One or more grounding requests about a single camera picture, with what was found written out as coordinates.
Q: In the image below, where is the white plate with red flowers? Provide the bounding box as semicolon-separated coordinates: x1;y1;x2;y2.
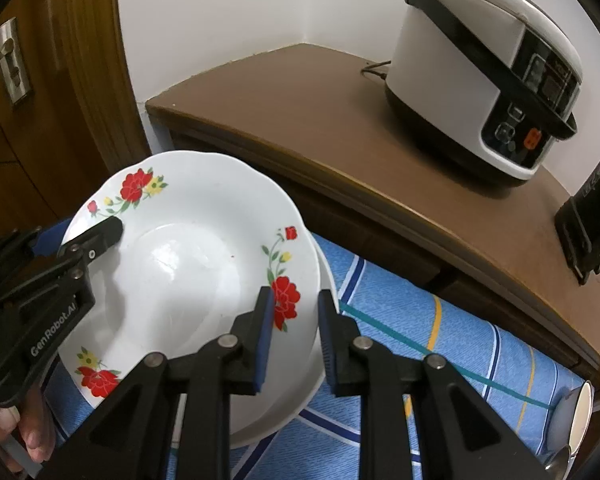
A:
57;150;323;411

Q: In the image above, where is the brown wooden cabinet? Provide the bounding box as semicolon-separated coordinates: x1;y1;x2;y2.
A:
145;42;600;401

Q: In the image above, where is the plain grey plate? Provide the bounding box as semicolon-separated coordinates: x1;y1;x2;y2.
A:
225;240;338;448

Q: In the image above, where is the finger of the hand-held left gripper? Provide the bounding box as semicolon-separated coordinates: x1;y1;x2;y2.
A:
32;217;73;256
57;216;125;261

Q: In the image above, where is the tall black thermos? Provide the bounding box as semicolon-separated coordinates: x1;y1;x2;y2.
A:
554;130;600;286

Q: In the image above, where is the blue plaid cloth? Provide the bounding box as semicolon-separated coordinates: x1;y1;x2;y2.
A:
45;232;586;480

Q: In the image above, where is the wooden door frame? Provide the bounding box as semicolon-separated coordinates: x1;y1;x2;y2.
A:
45;0;153;176

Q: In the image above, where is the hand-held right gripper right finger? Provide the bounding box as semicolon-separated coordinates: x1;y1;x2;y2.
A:
317;289;556;480

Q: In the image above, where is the metal door handle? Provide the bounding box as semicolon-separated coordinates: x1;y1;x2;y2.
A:
0;16;33;108

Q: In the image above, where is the wooden door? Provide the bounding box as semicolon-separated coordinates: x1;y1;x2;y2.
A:
0;0;81;246

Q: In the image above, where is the white enamel bowl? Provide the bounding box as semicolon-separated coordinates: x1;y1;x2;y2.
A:
550;380;595;461

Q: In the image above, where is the stainless steel bowl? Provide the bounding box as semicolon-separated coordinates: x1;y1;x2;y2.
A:
544;445;573;476

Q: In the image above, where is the black rice cooker cable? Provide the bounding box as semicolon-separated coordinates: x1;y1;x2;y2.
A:
361;60;392;82

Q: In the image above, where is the white black rice cooker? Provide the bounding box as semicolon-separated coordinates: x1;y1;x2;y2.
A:
384;0;583;188

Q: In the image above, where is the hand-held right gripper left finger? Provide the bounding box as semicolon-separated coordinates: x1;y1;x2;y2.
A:
40;286;276;480

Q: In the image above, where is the person's left hand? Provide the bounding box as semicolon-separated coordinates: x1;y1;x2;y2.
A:
0;390;57;476

